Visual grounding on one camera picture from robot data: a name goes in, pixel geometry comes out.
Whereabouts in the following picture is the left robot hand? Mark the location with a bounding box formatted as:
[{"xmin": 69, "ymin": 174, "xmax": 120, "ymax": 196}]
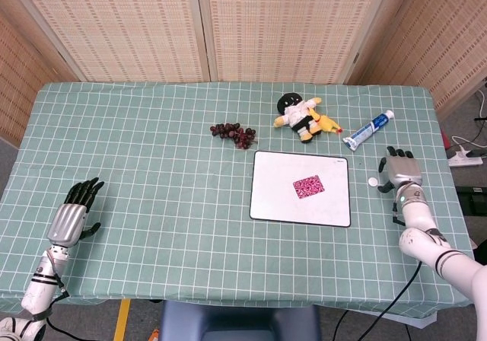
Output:
[{"xmin": 46, "ymin": 177, "xmax": 105, "ymax": 248}]

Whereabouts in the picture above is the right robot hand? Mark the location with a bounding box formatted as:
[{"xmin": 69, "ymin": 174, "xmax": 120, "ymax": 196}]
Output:
[{"xmin": 376, "ymin": 145, "xmax": 424, "ymax": 195}]

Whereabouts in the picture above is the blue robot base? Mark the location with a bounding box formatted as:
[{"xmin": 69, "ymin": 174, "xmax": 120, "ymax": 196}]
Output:
[{"xmin": 159, "ymin": 299, "xmax": 323, "ymax": 341}]

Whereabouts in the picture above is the blue and white toothpaste tube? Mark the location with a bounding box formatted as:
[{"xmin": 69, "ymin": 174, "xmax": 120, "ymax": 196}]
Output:
[{"xmin": 342, "ymin": 109, "xmax": 396, "ymax": 152}]

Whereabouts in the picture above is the white power strip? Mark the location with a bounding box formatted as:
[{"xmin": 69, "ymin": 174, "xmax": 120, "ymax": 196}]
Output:
[{"xmin": 447, "ymin": 145, "xmax": 484, "ymax": 167}]

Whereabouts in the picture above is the yellow rubber chicken toy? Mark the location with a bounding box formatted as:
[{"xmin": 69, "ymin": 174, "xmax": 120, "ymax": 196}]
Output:
[{"xmin": 306, "ymin": 107, "xmax": 343, "ymax": 136}]

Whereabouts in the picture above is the plush doll with black head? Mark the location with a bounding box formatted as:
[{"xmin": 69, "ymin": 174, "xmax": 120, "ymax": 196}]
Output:
[{"xmin": 272, "ymin": 92, "xmax": 323, "ymax": 144}]

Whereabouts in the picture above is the green checkered tablecloth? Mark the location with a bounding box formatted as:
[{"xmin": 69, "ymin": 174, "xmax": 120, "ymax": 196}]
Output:
[{"xmin": 0, "ymin": 81, "xmax": 480, "ymax": 322}]

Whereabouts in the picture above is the dark red grape bunch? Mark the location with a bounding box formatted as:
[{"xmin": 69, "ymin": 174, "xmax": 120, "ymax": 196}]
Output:
[{"xmin": 209, "ymin": 122, "xmax": 259, "ymax": 151}]

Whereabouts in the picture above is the woven folding screen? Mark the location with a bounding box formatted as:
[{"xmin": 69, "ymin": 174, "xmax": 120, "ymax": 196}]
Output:
[{"xmin": 0, "ymin": 0, "xmax": 487, "ymax": 146}]

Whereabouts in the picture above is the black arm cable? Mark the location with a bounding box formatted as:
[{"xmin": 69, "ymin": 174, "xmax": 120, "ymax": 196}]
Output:
[{"xmin": 47, "ymin": 272, "xmax": 102, "ymax": 341}]

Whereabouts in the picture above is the white board with black edge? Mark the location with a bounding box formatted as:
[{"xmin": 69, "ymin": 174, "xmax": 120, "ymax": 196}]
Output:
[{"xmin": 249, "ymin": 150, "xmax": 352, "ymax": 228}]

